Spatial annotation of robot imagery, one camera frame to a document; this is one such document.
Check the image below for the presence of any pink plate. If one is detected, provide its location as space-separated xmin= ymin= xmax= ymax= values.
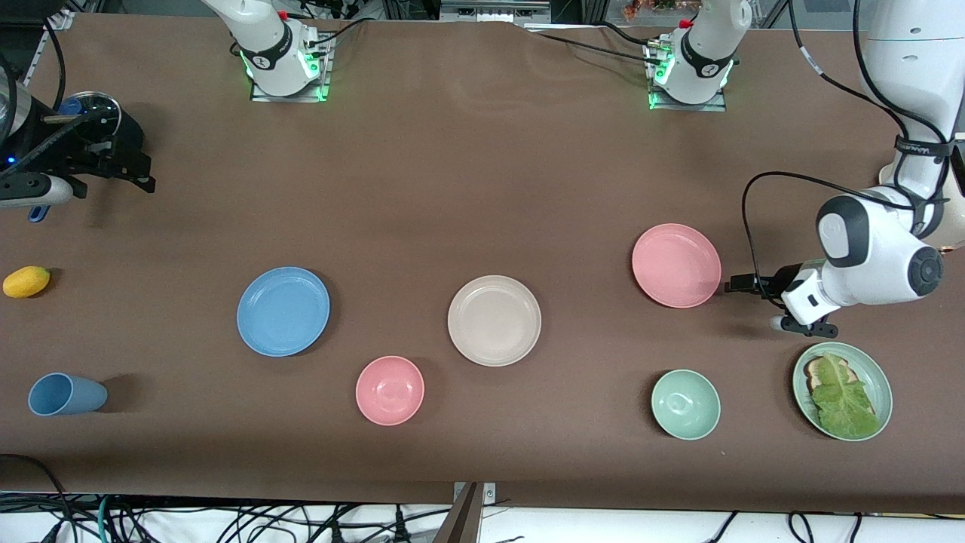
xmin=631 ymin=223 xmax=722 ymax=309

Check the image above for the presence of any blue plate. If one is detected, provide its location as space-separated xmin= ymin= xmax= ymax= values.
xmin=237 ymin=266 xmax=331 ymax=357

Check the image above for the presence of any toasted bread slice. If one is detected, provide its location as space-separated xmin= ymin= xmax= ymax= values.
xmin=804 ymin=357 xmax=853 ymax=393

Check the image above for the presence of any green bowl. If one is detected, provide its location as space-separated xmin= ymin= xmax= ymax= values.
xmin=651 ymin=369 xmax=721 ymax=440

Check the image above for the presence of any green plate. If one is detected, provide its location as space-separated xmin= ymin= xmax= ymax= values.
xmin=792 ymin=342 xmax=893 ymax=442

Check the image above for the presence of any green lettuce leaf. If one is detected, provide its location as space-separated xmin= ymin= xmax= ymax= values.
xmin=810 ymin=352 xmax=881 ymax=440

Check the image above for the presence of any yellow lemon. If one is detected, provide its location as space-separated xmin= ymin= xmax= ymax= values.
xmin=2 ymin=265 xmax=51 ymax=299

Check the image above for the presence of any blue plastic cup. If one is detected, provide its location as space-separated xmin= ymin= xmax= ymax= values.
xmin=28 ymin=373 xmax=109 ymax=417

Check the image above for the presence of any beige plate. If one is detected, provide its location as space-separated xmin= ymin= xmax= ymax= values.
xmin=447 ymin=275 xmax=542 ymax=367

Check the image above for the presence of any brown table cover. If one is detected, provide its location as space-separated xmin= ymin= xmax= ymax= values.
xmin=0 ymin=11 xmax=965 ymax=515

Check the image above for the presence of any orange flower decoration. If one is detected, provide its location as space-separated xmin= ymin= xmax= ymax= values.
xmin=623 ymin=0 xmax=702 ymax=20

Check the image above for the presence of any pink bowl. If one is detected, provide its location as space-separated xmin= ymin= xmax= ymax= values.
xmin=355 ymin=355 xmax=425 ymax=427

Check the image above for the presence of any aluminium profile bar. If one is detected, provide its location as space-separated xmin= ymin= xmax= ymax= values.
xmin=433 ymin=483 xmax=483 ymax=543

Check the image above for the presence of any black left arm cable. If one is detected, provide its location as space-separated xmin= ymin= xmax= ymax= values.
xmin=741 ymin=0 xmax=957 ymax=291

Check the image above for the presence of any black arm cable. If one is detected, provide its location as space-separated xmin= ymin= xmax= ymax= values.
xmin=44 ymin=19 xmax=69 ymax=114
xmin=741 ymin=0 xmax=957 ymax=291

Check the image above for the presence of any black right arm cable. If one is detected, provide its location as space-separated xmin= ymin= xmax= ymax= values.
xmin=44 ymin=19 xmax=69 ymax=114

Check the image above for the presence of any white edge rail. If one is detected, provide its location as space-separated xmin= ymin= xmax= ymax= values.
xmin=23 ymin=8 xmax=76 ymax=84

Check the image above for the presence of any black base cable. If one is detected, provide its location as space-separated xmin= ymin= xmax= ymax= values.
xmin=305 ymin=17 xmax=381 ymax=48
xmin=528 ymin=29 xmax=660 ymax=67

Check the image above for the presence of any small metal bracket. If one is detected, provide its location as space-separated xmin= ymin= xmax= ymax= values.
xmin=452 ymin=481 xmax=496 ymax=505

